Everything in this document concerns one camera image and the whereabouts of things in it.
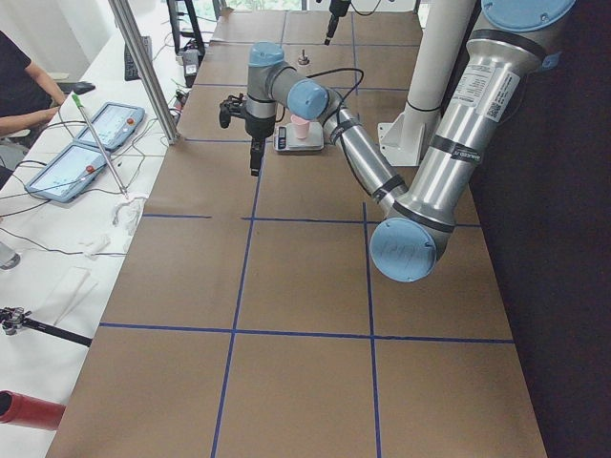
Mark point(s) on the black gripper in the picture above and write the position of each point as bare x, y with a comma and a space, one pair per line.
331, 22
258, 127

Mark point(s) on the pink plastic cup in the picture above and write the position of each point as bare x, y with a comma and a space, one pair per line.
300, 127

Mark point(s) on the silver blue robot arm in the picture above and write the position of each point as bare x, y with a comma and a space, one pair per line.
510, 39

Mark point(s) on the white digital kitchen scale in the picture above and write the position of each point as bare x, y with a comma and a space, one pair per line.
286, 142

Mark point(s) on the upper blue teach pendant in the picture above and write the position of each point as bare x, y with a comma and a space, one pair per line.
114, 123

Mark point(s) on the blue teach pendant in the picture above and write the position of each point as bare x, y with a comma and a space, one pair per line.
114, 123
68, 174

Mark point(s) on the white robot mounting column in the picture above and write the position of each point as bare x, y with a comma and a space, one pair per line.
405, 140

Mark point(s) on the lower blue teach pendant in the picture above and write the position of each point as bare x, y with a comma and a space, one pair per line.
68, 174

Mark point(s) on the long metal rod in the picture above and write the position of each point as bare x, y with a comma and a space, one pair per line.
121, 186

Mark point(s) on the person in black shirt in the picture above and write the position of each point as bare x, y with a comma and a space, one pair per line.
29, 96

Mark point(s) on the black tripod leg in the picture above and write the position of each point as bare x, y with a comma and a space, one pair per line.
13, 319

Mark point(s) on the red cylinder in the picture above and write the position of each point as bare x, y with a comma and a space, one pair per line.
22, 410

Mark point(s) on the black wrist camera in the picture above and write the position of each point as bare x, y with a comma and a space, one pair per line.
231, 107

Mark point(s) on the aluminium frame post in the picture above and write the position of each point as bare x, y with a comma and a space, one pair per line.
127, 25

